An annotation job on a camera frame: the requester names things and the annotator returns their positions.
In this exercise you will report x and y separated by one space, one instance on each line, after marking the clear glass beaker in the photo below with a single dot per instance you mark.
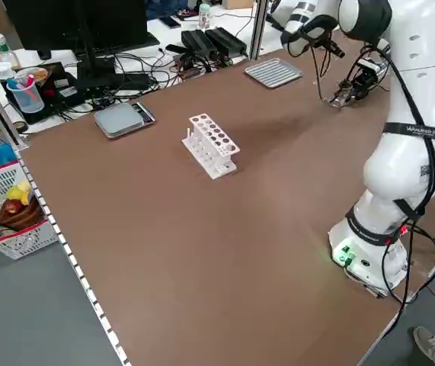
341 97

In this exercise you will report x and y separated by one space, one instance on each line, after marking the black computer monitor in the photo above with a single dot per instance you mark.
49 23

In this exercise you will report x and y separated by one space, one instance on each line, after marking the brown wooden bowl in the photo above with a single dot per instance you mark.
23 219

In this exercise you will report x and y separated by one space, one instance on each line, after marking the clear measuring cup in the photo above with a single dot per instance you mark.
30 103

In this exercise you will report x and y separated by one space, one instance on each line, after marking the dark tape roll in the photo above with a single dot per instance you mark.
21 127

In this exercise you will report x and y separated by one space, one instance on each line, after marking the printed drink bottle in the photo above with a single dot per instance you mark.
205 17

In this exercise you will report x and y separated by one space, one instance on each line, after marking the silver digital scale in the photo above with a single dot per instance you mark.
120 120

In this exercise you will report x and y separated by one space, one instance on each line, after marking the aluminium frame post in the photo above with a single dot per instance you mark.
0 110
259 30

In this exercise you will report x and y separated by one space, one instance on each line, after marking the black smartphone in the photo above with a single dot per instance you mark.
171 23

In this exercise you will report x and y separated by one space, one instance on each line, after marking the white lidded cup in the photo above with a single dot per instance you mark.
0 68

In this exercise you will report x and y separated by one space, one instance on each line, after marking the white test tube rack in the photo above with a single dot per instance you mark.
217 145

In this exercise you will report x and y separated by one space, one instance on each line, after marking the black equipment case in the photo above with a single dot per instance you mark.
64 91

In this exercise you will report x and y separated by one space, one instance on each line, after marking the yellow fruit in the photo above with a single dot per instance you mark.
21 190

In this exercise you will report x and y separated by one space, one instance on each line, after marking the ribbed metal tray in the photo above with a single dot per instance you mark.
274 72

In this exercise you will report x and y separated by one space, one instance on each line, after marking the blue plastic object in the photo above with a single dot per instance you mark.
4 156

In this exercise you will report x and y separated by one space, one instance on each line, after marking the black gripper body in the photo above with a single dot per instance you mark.
363 84

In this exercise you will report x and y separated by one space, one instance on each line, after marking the black monitor stand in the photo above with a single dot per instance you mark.
87 57

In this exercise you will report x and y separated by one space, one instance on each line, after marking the red apple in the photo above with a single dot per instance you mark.
12 207

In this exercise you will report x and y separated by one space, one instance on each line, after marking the black power strip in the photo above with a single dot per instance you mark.
276 23

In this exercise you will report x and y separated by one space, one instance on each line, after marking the aluminium table edge rail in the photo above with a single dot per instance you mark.
72 259

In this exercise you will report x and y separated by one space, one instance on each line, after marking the white basket red rim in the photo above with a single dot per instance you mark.
23 244

